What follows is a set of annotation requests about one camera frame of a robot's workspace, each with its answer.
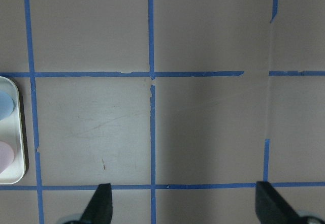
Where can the blue plastic cup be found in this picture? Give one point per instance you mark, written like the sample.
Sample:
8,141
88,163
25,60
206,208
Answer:
7,105

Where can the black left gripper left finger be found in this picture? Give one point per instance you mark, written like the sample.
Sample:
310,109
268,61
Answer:
100,207

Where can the cream plastic tray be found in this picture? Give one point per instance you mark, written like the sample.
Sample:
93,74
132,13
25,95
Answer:
12,132

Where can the pink plastic cup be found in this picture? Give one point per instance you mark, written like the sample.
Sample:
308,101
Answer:
7,156

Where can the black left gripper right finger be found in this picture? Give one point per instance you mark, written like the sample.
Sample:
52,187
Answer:
271,207

